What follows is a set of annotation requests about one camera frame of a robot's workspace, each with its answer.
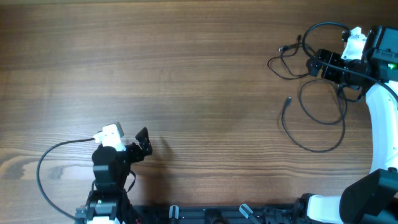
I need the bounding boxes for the long black USB cable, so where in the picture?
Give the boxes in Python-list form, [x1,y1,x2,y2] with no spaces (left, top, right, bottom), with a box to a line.
[280,78,348,154]

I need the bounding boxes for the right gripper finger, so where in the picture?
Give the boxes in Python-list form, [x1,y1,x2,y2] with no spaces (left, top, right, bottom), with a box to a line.
[315,49,333,62]
[306,58,323,77]

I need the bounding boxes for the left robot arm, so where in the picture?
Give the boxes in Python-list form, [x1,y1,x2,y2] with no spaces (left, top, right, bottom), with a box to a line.
[75,123,152,224]

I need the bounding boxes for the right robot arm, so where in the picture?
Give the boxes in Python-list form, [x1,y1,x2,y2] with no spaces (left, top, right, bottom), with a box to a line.
[306,23,397,223]

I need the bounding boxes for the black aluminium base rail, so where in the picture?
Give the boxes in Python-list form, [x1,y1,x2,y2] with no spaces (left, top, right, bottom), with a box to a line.
[133,204,312,224]

